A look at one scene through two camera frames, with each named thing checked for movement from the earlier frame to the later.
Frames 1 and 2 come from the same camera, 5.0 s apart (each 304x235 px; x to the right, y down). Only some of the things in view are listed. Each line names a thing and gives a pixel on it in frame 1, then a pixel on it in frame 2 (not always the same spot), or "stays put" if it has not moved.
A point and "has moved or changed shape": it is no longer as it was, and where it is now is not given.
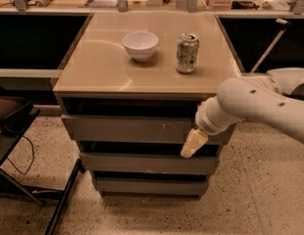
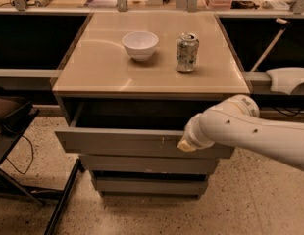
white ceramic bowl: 140,45 stays put
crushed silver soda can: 187,49 stays put
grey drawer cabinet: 130,86 stays put
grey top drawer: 126,128 has moved or changed shape
